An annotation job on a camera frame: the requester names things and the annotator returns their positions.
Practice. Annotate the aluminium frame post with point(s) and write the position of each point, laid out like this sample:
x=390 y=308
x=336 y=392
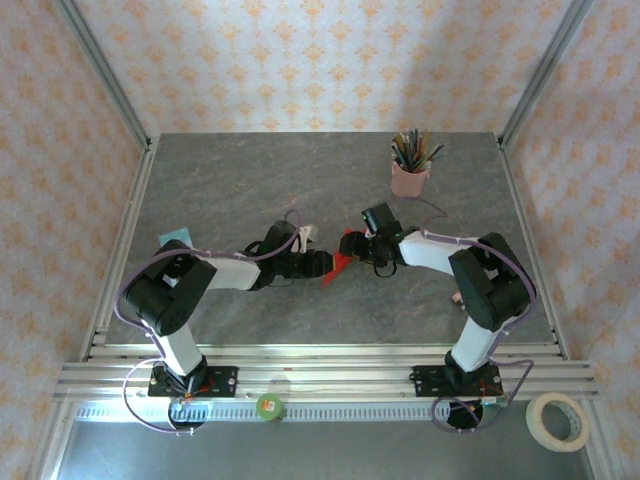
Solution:
x=546 y=65
x=103 y=65

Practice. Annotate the green pencil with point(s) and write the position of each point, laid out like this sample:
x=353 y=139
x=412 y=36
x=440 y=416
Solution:
x=434 y=154

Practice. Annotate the aluminium mounting rail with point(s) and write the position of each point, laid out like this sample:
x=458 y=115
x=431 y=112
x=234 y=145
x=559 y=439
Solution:
x=325 y=380

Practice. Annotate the small pink object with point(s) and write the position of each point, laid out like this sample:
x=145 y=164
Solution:
x=457 y=301

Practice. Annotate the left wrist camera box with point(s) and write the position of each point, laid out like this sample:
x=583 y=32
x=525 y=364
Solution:
x=306 y=235

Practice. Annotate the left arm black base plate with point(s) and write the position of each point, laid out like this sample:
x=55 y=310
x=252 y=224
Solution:
x=225 y=382

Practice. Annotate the grey metal sheet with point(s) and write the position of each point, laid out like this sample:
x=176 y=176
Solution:
x=300 y=450

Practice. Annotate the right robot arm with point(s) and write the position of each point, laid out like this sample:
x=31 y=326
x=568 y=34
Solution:
x=495 y=290

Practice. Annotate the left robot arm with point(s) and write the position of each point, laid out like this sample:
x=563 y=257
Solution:
x=165 y=295

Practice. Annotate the red paper sheet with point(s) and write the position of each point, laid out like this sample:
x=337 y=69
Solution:
x=336 y=267

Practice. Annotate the brown pencil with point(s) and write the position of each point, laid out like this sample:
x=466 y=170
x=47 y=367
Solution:
x=398 y=151

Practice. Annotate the pink pencil cup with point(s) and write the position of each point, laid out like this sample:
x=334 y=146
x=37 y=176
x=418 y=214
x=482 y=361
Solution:
x=407 y=185

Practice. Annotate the aluminium table edge rail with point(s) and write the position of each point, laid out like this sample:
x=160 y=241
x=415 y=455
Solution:
x=520 y=200
x=122 y=250

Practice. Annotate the green tape roll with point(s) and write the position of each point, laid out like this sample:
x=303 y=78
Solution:
x=270 y=407

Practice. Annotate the grey pencil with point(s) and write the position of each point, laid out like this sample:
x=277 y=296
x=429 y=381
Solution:
x=408 y=147

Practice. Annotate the white masking tape roll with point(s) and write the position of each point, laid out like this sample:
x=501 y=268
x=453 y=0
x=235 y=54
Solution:
x=533 y=417

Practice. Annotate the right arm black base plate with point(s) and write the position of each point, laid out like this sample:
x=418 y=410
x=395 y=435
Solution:
x=425 y=382

